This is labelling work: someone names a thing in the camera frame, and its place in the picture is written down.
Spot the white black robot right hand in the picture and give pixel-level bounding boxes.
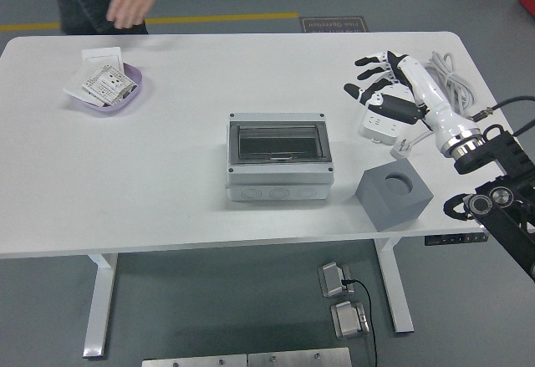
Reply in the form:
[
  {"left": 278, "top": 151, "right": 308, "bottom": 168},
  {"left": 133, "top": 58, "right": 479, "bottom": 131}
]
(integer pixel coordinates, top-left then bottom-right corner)
[{"left": 343, "top": 50, "right": 477, "bottom": 150}]

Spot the person's left hand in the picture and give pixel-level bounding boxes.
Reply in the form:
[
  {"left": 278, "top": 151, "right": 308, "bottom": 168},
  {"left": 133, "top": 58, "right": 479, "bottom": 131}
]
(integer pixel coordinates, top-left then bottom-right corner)
[{"left": 105, "top": 0, "right": 158, "bottom": 30}]

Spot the grey junction box clear lid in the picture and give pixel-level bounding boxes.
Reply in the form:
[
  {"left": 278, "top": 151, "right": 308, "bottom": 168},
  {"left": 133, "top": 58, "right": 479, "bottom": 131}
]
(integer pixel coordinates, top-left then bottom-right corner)
[{"left": 225, "top": 111, "right": 335, "bottom": 204}]

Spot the grey cube with round hole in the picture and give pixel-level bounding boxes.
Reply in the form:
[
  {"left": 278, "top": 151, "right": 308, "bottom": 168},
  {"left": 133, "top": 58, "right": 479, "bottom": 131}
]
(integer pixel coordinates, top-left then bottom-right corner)
[{"left": 355, "top": 157, "right": 434, "bottom": 232}]

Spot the person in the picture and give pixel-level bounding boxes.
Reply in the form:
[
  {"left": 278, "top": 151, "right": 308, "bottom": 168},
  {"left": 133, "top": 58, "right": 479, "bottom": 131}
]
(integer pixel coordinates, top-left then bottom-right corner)
[{"left": 35, "top": 0, "right": 189, "bottom": 36}]

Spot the white power strip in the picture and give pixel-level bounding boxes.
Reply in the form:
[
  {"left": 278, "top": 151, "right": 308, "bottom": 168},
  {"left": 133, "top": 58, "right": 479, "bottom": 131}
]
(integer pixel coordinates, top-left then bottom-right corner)
[{"left": 361, "top": 74, "right": 415, "bottom": 142}]

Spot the purple plastic tray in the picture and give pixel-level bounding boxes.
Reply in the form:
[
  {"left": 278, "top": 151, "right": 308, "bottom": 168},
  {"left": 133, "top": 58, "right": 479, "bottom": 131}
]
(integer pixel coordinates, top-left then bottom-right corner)
[{"left": 69, "top": 62, "right": 144, "bottom": 115}]

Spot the white socket panel with print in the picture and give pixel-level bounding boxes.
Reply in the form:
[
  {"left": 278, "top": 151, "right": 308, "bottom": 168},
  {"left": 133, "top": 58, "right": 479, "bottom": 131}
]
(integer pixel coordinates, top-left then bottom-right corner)
[{"left": 82, "top": 64, "right": 137, "bottom": 107}]

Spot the white plate under socket panel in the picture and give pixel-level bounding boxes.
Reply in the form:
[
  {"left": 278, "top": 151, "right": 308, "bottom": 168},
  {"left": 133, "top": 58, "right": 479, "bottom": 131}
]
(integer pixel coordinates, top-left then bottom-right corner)
[{"left": 63, "top": 63, "right": 105, "bottom": 107}]

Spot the black floor sign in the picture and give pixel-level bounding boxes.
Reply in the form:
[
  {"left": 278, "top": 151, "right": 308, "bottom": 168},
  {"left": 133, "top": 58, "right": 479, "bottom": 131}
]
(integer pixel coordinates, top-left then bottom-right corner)
[{"left": 298, "top": 16, "right": 370, "bottom": 33}]

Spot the black table control panel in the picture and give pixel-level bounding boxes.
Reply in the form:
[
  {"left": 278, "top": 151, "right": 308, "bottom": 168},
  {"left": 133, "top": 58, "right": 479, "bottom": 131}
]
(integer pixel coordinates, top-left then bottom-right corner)
[{"left": 424, "top": 232, "right": 489, "bottom": 246}]

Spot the white table leg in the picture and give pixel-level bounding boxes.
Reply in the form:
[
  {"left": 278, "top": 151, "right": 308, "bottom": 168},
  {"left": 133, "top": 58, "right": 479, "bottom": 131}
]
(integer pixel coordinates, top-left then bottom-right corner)
[
  {"left": 374, "top": 237, "right": 415, "bottom": 334},
  {"left": 82, "top": 252, "right": 120, "bottom": 359}
]

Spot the silver foot pedal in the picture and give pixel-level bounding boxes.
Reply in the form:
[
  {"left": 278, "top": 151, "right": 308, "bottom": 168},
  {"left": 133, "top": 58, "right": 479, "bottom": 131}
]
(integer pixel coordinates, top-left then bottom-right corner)
[
  {"left": 317, "top": 261, "right": 355, "bottom": 298},
  {"left": 329, "top": 300, "right": 371, "bottom": 339}
]

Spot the white power cord with plug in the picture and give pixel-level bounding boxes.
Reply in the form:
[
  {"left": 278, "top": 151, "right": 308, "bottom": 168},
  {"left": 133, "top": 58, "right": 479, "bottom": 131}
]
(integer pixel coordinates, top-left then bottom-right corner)
[{"left": 390, "top": 51, "right": 476, "bottom": 159}]

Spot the blank white wall plate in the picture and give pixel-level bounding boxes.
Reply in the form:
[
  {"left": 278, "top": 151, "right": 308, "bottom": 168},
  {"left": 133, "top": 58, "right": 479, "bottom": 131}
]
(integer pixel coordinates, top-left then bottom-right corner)
[{"left": 81, "top": 48, "right": 125, "bottom": 71}]

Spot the black floor cable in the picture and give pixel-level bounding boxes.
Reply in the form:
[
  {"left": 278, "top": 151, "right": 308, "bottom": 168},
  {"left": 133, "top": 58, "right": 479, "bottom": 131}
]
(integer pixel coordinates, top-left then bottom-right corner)
[{"left": 340, "top": 278, "right": 379, "bottom": 367}]

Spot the grey metal base plate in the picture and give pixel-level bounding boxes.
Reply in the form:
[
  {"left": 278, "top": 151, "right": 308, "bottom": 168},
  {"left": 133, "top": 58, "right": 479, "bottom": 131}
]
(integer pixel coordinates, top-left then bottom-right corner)
[
  {"left": 141, "top": 354, "right": 248, "bottom": 367},
  {"left": 247, "top": 346, "right": 352, "bottom": 367}
]

